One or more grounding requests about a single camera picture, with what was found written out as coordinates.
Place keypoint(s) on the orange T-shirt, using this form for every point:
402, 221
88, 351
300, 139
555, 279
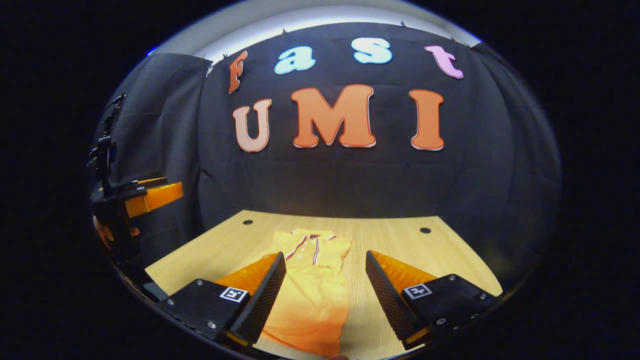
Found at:
312, 295

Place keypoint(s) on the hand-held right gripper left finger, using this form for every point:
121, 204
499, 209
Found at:
262, 300

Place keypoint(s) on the black backdrop cloth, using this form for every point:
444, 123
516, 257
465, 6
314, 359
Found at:
350, 185

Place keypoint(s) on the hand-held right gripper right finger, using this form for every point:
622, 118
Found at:
387, 300

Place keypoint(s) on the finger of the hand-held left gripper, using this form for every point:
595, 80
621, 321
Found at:
157, 196
150, 181

